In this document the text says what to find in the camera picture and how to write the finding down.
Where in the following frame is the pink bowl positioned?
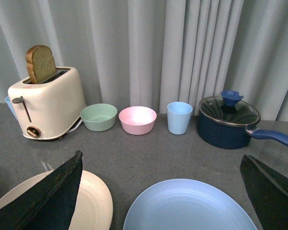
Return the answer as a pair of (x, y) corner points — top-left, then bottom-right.
(119, 106), (157, 135)

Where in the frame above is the cream plate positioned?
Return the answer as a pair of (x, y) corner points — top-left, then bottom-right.
(0, 170), (113, 230)

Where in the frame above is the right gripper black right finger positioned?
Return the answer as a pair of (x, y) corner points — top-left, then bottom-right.
(240, 155), (288, 230)

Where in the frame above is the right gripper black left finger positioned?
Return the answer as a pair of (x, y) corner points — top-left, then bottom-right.
(0, 150), (83, 230)

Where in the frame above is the white toaster cable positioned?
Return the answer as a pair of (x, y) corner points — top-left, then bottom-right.
(66, 119), (84, 134)

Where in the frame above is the dark blue pot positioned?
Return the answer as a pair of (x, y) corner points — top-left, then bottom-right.
(197, 111), (288, 150)

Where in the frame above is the light blue cup behind toaster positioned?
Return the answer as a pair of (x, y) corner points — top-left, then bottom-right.
(5, 96), (17, 119)

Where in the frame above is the grey curtain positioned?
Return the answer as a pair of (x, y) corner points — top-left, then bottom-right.
(0, 0), (288, 121)

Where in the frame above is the green bowl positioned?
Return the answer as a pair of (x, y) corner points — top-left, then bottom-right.
(80, 103), (118, 132)

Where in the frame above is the bread slice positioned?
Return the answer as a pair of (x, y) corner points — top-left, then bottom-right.
(25, 45), (56, 84)

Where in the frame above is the cream toaster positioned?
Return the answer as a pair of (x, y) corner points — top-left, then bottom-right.
(8, 67), (86, 140)

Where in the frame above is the light blue plate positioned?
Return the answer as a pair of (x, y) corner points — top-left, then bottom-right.
(123, 179), (256, 230)

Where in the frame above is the glass pot lid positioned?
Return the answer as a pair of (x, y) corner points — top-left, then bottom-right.
(199, 90), (261, 127)

